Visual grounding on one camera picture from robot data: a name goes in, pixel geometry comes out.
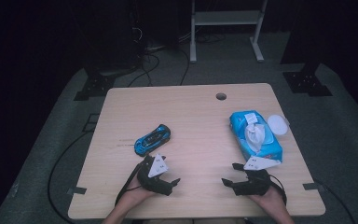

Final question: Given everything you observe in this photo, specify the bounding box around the blue wet wipes pack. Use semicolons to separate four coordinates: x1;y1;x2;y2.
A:
228;109;290;163

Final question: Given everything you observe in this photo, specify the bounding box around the hand-held gripper cable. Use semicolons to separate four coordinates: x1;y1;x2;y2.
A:
115;162;144;207
268;174;288;205

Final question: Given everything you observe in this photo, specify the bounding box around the white wet wipe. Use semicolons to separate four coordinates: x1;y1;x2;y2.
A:
244;122;266;153

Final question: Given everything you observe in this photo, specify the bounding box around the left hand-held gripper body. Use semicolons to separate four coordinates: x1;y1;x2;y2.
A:
136;153;172;197

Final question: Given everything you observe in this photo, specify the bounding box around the person's right hand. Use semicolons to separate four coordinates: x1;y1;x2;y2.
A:
250;186;286;213

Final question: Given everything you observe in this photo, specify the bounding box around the black floor cable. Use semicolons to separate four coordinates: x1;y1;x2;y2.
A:
179;48;191;87
47;130;91;224
313;179;357;224
127;52;161;88

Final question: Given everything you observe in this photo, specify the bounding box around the grey tape strip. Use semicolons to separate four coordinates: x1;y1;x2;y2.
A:
302;182;325;191
66;186;88;196

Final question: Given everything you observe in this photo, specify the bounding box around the right hand-held gripper cable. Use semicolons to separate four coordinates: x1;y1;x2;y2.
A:
268;174;288;205

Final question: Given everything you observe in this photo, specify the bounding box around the white metal stand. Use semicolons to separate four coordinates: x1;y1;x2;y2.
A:
189;0;269;64

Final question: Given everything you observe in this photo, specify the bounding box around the black stand base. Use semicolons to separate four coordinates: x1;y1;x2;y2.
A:
282;63;334;97
73;73;116;102

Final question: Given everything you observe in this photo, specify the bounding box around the person's left hand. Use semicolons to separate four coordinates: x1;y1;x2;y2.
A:
119;178;157;206

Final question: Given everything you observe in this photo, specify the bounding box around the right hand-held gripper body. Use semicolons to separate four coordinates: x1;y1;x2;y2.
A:
233;156;282;197

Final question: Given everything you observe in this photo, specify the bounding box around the blue toy car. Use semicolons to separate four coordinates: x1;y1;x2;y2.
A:
133;123;172;158

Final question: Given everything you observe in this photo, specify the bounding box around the left hand-held gripper cable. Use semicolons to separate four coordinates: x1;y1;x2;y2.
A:
115;162;144;207

